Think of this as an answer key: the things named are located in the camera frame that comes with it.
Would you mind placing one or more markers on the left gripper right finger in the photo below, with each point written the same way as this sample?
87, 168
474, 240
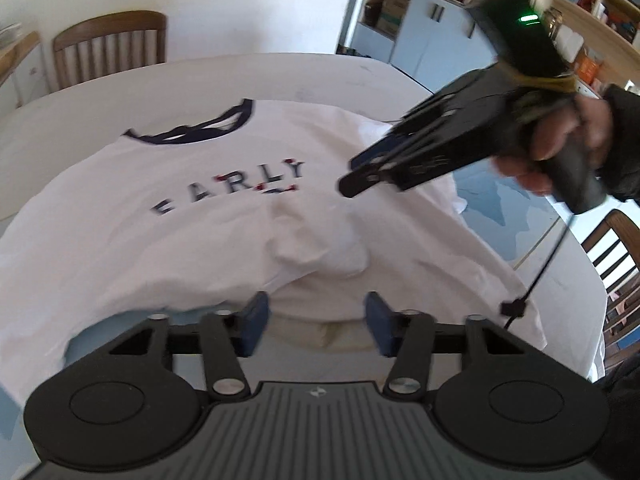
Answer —
408, 339

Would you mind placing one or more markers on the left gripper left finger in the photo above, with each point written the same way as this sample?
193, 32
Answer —
227, 338

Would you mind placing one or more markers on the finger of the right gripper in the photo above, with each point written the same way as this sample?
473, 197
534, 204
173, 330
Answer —
379, 151
361, 179

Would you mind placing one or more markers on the white t-shirt navy collar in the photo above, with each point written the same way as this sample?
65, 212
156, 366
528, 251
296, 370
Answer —
214, 212

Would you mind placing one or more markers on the dark sleeve forearm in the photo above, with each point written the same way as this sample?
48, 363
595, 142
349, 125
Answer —
620, 171

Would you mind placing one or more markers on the light blue cabinet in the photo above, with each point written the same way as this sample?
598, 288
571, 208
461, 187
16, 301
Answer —
437, 42

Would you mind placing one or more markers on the light blue table mat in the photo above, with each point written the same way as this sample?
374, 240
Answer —
510, 220

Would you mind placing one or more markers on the brown wooden chair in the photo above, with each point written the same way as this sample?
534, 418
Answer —
109, 44

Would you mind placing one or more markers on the black tracker camera box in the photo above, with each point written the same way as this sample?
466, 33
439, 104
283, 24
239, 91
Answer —
519, 37

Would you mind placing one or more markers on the wooden wall shelf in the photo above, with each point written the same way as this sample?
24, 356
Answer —
585, 20

